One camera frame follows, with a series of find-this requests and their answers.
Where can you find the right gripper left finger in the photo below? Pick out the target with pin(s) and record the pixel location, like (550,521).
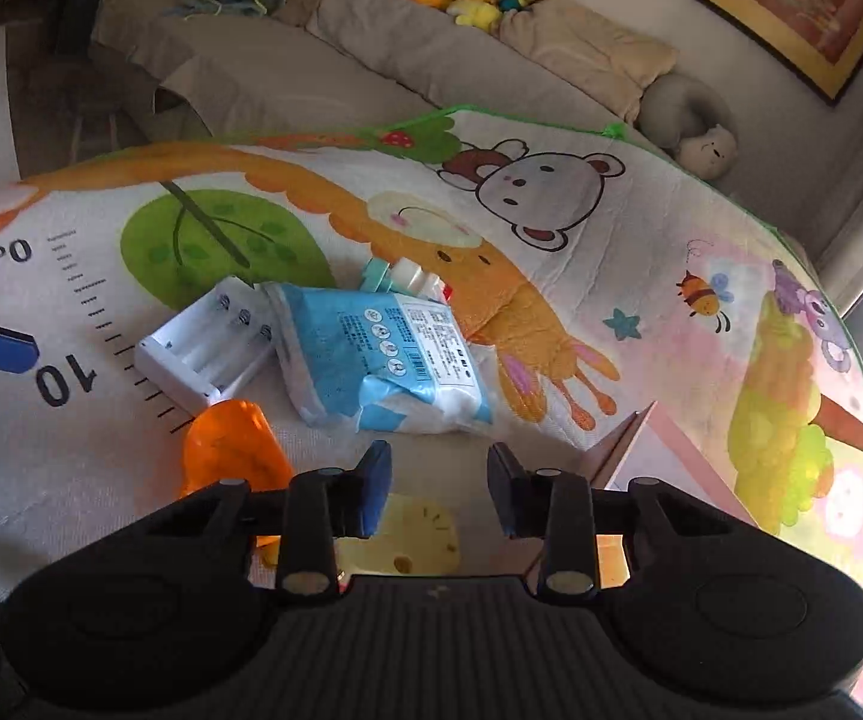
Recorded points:
(323,506)

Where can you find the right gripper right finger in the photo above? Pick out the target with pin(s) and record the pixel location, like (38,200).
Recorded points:
(555,507)

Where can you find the yellow cheese toy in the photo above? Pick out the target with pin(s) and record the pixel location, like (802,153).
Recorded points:
(415,537)

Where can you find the orange plastic toy cup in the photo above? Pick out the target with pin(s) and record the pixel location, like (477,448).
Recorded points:
(233,440)

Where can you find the pink cardboard box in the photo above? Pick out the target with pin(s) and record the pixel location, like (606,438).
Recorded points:
(650,443)

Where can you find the blue tissue pack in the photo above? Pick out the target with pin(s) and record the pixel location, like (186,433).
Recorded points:
(381,362)

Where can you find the white battery charger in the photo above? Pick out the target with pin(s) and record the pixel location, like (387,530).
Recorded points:
(211,349)

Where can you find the small white bottle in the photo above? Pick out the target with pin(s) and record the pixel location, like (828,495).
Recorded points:
(403,277)

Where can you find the colourful cartoon play mat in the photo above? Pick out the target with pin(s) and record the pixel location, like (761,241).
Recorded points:
(591,279)

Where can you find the grey plush neck pillow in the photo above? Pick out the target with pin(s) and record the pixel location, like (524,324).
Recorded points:
(691,123)

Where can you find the beige pillow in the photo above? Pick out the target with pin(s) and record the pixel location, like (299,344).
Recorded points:
(610,63)

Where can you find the beige sofa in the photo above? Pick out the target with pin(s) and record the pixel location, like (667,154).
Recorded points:
(346,64)

